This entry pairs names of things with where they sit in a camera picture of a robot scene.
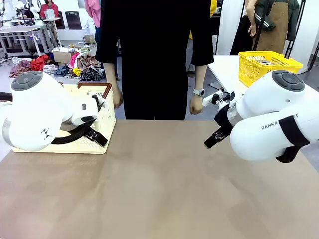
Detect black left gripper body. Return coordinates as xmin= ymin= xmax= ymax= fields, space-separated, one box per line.
xmin=83 ymin=120 xmax=100 ymax=134

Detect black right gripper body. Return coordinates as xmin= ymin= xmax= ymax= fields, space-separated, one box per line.
xmin=213 ymin=103 xmax=235 ymax=132

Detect cream basket with brown rim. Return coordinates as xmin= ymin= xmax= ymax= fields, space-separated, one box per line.
xmin=11 ymin=82 xmax=117 ymax=154

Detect person's right forearm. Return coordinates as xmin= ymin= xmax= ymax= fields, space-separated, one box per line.
xmin=102 ymin=62 xmax=121 ymax=92

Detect person's left forearm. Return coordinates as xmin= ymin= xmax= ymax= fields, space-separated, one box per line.
xmin=193 ymin=65 xmax=208 ymax=91

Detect yellow plastic basket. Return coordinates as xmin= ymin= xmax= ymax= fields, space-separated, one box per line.
xmin=238 ymin=51 xmax=304 ymax=88

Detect person's left hand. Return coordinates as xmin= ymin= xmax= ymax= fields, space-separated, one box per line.
xmin=189 ymin=94 xmax=204 ymax=116

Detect person's right hand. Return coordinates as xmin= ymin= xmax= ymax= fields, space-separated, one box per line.
xmin=112 ymin=87 xmax=124 ymax=109

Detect white wrist watch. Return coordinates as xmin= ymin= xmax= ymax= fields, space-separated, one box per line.
xmin=192 ymin=87 xmax=206 ymax=98

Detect white side table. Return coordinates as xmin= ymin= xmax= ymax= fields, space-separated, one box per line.
xmin=207 ymin=55 xmax=319 ymax=100

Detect black white checked bag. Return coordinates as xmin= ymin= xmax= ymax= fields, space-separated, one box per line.
xmin=79 ymin=67 xmax=105 ymax=82

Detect dark blue cloth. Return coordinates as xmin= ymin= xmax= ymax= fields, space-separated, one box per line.
xmin=53 ymin=65 xmax=71 ymax=77

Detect brown plaid cloth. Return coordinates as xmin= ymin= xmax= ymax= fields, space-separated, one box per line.
xmin=76 ymin=53 xmax=101 ymax=71

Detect magenta cloth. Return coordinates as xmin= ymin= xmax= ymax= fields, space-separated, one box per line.
xmin=68 ymin=53 xmax=81 ymax=69

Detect grey metal items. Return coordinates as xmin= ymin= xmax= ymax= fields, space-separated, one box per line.
xmin=250 ymin=56 xmax=278 ymax=67

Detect open cardboard box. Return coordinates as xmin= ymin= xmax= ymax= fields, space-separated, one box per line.
xmin=51 ymin=47 xmax=76 ymax=67

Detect red cloth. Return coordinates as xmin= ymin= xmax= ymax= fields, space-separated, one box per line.
xmin=30 ymin=55 xmax=51 ymax=73

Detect black hanging garment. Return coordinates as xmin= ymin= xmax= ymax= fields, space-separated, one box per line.
xmin=230 ymin=14 xmax=255 ymax=56

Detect navy trousers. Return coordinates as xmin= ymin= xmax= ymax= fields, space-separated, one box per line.
xmin=94 ymin=26 xmax=103 ymax=63

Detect person's black clothed body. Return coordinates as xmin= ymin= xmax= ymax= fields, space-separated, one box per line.
xmin=96 ymin=0 xmax=214 ymax=120

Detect pink patterned cloth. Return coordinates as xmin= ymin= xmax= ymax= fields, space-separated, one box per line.
xmin=9 ymin=59 xmax=33 ymax=79

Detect mannequin with brown apron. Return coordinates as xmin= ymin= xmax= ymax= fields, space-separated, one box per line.
xmin=245 ymin=0 xmax=291 ymax=54

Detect black metal stand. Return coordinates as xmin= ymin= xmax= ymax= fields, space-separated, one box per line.
xmin=285 ymin=0 xmax=307 ymax=59

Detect pink hanging garment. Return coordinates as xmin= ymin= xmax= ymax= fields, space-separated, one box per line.
xmin=84 ymin=0 xmax=102 ymax=28

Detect white metal desk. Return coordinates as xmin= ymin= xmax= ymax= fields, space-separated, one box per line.
xmin=0 ymin=24 xmax=48 ymax=57

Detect dark green jacket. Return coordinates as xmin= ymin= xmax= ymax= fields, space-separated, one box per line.
xmin=254 ymin=0 xmax=301 ymax=42

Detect person in red top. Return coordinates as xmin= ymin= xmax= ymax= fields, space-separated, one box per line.
xmin=39 ymin=0 xmax=60 ymax=19

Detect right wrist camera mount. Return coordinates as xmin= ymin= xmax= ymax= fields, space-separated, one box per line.
xmin=202 ymin=91 xmax=236 ymax=111

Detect black sleeved arm cable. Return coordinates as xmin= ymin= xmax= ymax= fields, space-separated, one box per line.
xmin=51 ymin=124 xmax=88 ymax=145

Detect black arm strap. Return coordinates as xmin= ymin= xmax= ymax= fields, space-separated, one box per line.
xmin=275 ymin=115 xmax=311 ymax=164

